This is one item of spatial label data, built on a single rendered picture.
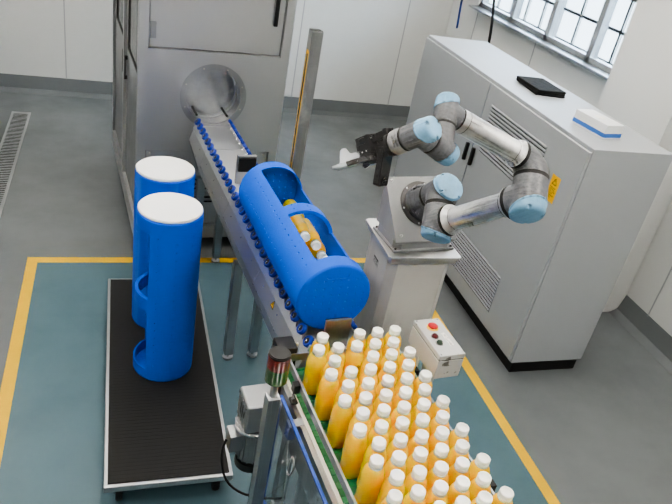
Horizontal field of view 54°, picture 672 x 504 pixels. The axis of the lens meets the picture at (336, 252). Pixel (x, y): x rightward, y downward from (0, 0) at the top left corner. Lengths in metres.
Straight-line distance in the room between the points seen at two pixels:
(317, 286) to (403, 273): 0.49
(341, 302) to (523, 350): 1.89
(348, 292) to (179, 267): 0.89
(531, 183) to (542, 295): 1.73
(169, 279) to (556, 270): 2.07
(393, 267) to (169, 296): 1.02
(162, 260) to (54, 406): 0.97
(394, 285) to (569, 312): 1.60
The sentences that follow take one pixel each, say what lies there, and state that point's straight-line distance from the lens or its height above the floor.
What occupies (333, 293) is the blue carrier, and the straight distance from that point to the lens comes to 2.39.
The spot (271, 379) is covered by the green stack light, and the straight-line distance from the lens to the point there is 1.88.
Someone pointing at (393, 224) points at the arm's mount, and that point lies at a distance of 2.64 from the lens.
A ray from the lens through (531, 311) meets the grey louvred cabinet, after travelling 3.93.
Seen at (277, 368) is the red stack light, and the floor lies 1.23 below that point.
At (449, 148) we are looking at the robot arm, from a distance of 2.01.
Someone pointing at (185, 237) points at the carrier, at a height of 0.96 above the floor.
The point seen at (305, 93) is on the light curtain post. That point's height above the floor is 1.38.
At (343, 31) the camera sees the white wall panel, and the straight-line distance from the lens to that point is 7.47.
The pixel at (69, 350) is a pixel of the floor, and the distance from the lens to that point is 3.82.
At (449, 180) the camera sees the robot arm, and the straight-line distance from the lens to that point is 2.56.
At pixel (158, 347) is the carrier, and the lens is 3.24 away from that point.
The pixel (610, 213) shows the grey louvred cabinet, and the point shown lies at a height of 1.10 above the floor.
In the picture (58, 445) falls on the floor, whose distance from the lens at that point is 3.34.
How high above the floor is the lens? 2.43
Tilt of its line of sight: 30 degrees down
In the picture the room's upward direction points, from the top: 11 degrees clockwise
